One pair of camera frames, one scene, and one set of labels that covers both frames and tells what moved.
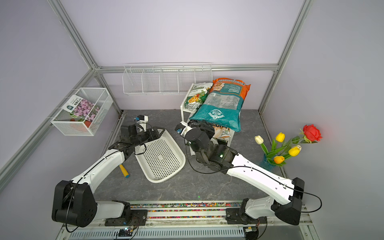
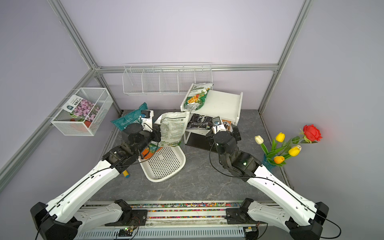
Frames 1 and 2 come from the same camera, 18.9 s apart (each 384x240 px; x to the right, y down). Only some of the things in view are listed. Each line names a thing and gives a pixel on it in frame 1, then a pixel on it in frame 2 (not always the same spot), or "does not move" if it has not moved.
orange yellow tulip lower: x=279 y=159 does not move
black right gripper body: x=209 y=130 -> x=237 y=137
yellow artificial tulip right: x=295 y=151 does not move
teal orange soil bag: x=222 y=104 -> x=121 y=122
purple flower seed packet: x=81 y=108 does not move
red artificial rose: x=312 y=133 does not move
